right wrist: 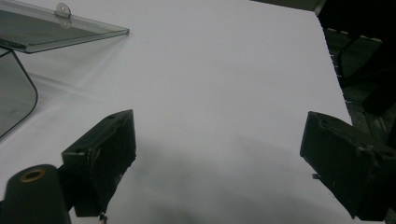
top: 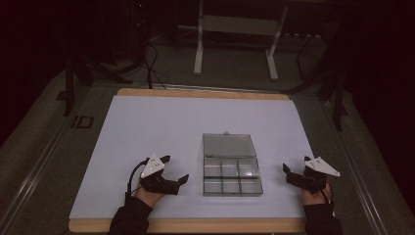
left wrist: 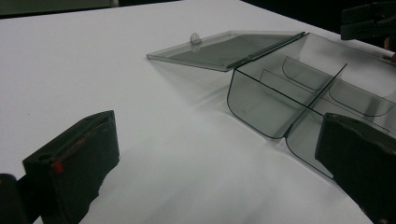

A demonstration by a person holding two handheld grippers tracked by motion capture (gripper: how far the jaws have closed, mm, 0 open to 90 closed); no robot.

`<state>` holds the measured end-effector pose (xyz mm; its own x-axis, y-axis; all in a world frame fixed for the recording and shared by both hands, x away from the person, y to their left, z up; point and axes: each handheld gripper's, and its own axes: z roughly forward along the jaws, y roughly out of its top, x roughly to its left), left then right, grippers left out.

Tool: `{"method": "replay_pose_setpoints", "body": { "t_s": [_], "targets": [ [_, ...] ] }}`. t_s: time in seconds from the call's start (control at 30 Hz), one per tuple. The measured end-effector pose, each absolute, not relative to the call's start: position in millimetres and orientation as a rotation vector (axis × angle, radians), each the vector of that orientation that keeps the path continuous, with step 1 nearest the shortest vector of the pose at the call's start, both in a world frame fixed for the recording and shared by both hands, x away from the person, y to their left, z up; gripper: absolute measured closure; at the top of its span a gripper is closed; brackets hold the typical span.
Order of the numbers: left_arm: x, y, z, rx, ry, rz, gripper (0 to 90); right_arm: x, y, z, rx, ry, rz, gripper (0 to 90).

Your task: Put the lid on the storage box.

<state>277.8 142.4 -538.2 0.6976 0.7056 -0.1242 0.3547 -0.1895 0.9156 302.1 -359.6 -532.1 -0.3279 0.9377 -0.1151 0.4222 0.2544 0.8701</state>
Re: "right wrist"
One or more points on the clear smoked plastic box lid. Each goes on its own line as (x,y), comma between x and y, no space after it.
(46,31)

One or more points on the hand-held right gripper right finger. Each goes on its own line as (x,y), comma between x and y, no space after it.
(348,161)

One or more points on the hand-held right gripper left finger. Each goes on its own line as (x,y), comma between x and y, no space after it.
(101,155)

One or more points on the dark metal stand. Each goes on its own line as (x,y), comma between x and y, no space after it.
(364,53)

